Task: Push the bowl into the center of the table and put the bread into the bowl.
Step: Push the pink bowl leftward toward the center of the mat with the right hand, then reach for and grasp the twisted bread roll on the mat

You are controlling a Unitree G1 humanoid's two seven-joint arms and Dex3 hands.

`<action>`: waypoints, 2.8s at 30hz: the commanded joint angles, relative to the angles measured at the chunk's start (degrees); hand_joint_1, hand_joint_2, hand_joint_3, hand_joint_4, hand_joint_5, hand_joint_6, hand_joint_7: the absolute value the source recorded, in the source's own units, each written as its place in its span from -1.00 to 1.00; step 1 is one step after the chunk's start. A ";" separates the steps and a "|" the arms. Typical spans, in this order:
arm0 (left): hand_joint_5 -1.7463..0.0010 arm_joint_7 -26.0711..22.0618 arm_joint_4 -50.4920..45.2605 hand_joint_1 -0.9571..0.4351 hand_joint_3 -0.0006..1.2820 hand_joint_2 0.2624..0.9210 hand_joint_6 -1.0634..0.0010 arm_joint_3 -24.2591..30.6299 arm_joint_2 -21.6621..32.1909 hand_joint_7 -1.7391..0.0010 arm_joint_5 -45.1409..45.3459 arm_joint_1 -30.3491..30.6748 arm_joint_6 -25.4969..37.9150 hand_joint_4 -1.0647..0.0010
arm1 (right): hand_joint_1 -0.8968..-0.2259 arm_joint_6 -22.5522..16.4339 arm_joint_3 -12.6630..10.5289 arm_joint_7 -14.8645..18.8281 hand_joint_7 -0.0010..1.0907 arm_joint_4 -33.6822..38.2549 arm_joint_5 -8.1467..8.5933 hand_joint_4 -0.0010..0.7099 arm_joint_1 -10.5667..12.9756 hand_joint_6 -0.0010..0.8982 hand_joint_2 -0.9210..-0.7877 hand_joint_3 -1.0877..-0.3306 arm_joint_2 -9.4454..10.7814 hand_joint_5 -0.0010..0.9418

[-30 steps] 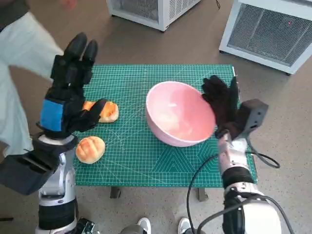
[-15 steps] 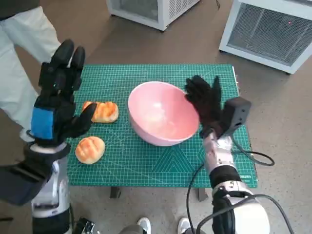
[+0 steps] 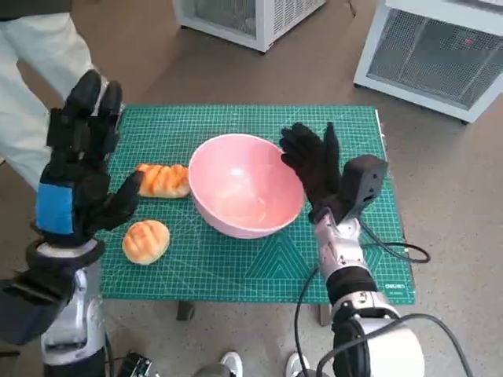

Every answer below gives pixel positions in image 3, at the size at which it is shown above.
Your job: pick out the bare black left hand, blue tape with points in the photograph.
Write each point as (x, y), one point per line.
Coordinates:
(78, 176)

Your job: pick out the black knitted gloved right hand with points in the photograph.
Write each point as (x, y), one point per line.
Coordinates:
(314, 165)

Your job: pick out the pink bowl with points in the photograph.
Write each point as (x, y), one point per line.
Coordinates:
(243, 188)

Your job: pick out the long striped toy bread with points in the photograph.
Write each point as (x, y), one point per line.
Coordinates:
(165, 180)

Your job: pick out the round toy bread bun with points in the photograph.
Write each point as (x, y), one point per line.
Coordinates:
(145, 241)

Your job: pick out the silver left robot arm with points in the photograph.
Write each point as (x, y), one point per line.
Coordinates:
(74, 314)

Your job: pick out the green cutting mat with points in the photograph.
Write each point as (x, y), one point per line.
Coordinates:
(255, 267)

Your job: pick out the dark table leg foot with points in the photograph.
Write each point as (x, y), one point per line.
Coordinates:
(185, 311)
(326, 315)

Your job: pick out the white louvred cabinet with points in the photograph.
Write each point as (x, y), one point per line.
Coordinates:
(267, 19)

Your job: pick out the large white mesh cabinet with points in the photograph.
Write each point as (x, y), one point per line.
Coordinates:
(432, 51)

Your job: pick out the black device with connectors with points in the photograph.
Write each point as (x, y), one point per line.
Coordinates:
(135, 367)

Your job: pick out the white shoe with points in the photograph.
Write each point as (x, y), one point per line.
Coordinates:
(296, 363)
(232, 363)

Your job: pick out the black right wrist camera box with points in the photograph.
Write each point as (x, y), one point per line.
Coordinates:
(361, 180)

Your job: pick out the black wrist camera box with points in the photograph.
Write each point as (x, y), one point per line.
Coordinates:
(361, 180)
(27, 310)

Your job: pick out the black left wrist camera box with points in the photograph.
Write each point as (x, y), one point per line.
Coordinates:
(27, 310)

